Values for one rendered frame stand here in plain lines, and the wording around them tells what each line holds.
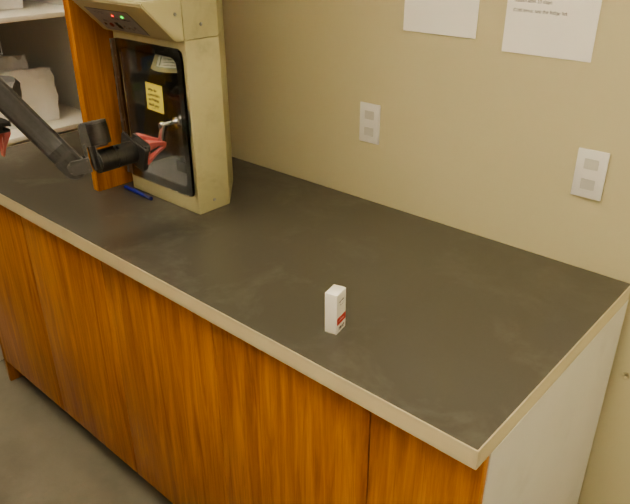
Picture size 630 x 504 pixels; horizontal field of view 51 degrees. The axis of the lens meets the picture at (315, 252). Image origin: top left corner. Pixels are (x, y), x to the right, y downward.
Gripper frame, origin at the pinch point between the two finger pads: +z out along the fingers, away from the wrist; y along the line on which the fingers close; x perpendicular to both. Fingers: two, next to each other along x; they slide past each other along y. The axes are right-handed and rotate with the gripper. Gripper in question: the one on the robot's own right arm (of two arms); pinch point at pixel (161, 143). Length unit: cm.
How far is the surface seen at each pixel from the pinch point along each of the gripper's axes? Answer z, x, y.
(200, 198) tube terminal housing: 5.9, 13.2, -11.2
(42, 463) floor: -37, 121, 5
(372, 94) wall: 49, -18, -29
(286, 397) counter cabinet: -22, 15, -74
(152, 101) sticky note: 4.2, -6.4, 10.4
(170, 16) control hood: 2.1, -33.1, 2.9
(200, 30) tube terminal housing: 10.8, -29.0, 1.7
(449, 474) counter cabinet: -21, -1, -110
